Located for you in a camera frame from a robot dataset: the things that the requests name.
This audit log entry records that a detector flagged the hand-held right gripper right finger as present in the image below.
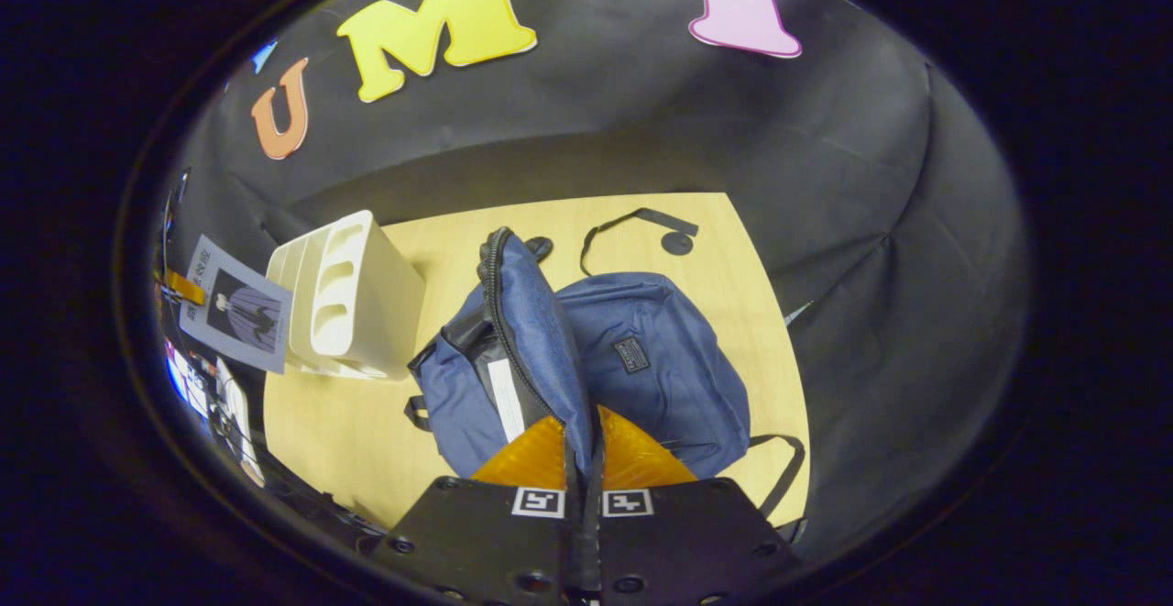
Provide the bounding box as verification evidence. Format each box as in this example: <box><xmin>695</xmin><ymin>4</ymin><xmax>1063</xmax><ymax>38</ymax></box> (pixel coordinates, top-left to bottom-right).
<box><xmin>591</xmin><ymin>407</ymin><xmax>798</xmax><ymax>606</ymax></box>

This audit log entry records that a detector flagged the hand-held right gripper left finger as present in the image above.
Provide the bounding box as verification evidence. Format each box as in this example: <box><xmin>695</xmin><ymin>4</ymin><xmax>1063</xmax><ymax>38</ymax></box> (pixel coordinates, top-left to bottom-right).
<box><xmin>371</xmin><ymin>416</ymin><xmax>587</xmax><ymax>606</ymax></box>

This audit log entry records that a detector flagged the book with dark figure cover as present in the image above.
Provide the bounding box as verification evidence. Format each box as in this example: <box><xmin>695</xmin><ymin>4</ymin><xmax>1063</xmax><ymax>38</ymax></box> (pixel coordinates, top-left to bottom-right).
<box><xmin>181</xmin><ymin>235</ymin><xmax>294</xmax><ymax>375</ymax></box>

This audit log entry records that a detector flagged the plain white book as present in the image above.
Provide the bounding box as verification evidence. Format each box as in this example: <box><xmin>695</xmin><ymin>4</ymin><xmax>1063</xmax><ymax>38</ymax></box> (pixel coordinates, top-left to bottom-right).
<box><xmin>488</xmin><ymin>358</ymin><xmax>526</xmax><ymax>443</ymax></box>

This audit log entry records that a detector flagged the blue schoolbag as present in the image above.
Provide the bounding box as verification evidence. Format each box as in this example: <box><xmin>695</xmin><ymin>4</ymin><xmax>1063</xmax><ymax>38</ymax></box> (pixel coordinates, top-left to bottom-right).
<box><xmin>403</xmin><ymin>207</ymin><xmax>807</xmax><ymax>520</ymax></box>

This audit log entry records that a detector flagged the black backdrop cloth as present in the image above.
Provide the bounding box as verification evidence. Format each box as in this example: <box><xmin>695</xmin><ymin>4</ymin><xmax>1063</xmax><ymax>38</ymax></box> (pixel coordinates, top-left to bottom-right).
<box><xmin>156</xmin><ymin>0</ymin><xmax>1032</xmax><ymax>552</ymax></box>

